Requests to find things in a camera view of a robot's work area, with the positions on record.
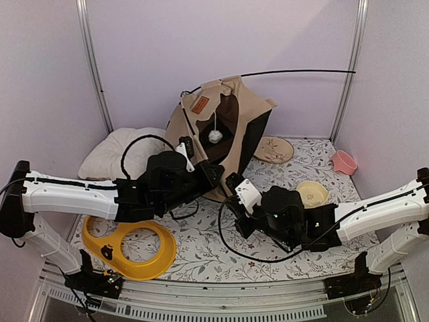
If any cream ceramic pet bowl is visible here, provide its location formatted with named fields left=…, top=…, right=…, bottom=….
left=296, top=180, right=330, bottom=209

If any black tent pole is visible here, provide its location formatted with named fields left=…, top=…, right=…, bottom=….
left=180, top=89, right=210, bottom=165
left=180, top=69, right=357, bottom=97

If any white pompom toy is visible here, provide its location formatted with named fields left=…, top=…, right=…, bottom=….
left=208, top=112, right=223, bottom=144

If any aluminium front rail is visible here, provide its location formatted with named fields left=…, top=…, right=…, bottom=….
left=26, top=264, right=420, bottom=322

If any white fluffy cushion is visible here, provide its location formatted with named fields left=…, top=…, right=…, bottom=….
left=78, top=127, right=167, bottom=180

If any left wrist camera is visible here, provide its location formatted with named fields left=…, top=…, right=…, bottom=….
left=175, top=136, right=194, bottom=172

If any right aluminium frame post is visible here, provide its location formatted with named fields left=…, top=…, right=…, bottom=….
left=329, top=0, right=369, bottom=144

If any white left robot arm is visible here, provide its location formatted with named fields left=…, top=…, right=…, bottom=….
left=1, top=151, right=225, bottom=291

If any aluminium frame post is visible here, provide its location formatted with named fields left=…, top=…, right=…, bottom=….
left=329, top=0, right=369, bottom=144
left=76, top=0, right=114, bottom=133

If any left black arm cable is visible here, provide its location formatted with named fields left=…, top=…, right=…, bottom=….
left=120, top=133, right=177, bottom=182

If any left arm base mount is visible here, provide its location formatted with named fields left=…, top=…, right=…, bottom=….
left=65, top=250, right=123, bottom=299

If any beige fabric pet tent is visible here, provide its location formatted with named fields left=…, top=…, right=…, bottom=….
left=166, top=76, right=277, bottom=202

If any floral patterned table mat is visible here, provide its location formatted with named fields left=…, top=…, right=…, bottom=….
left=159, top=140, right=379, bottom=283

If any pink plastic bowl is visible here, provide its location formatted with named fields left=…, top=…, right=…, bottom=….
left=330, top=150, right=357, bottom=176

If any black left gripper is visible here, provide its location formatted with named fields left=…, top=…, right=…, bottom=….
left=159, top=160, right=225, bottom=215

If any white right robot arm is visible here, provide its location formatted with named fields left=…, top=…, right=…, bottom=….
left=226, top=168, right=428, bottom=292

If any left aluminium frame post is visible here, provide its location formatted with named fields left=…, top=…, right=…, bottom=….
left=76, top=0, right=114, bottom=133

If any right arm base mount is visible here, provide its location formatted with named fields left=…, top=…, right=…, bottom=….
left=323, top=252, right=382, bottom=299

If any yellow double bowl holder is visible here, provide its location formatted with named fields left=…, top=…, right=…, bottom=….
left=82, top=217, right=177, bottom=281

